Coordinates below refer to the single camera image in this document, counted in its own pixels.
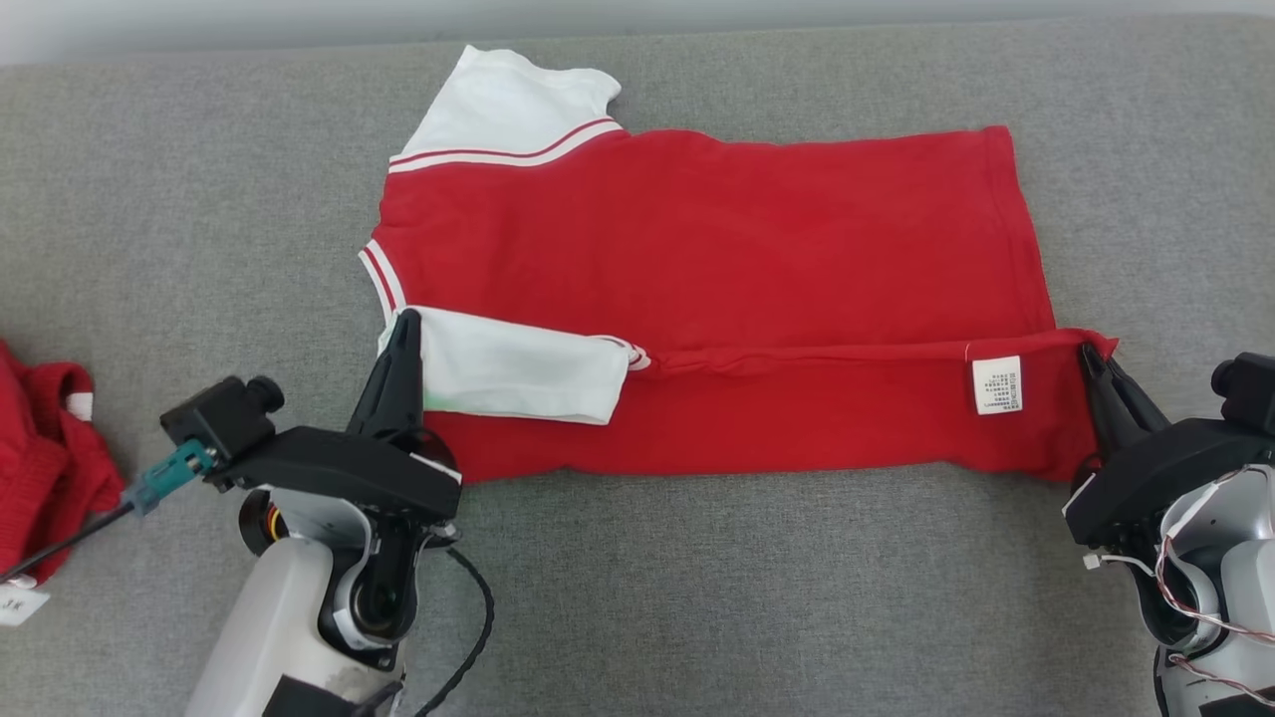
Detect red white arm wires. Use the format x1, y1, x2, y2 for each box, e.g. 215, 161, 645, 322
1084, 466, 1275, 700

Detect white cable label tag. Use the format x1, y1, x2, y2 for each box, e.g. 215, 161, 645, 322
0, 586, 51, 628

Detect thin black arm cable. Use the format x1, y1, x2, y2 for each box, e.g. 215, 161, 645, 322
408, 546, 497, 717

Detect red white polo shirt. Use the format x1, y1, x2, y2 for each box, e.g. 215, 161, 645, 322
359, 45, 1119, 486

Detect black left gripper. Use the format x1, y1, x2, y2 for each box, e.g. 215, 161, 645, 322
204, 309, 465, 524

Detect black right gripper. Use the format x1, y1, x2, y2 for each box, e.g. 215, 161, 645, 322
1061, 344, 1275, 549

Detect red shorts with white stripe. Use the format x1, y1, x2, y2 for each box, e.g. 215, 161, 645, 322
0, 339, 127, 591

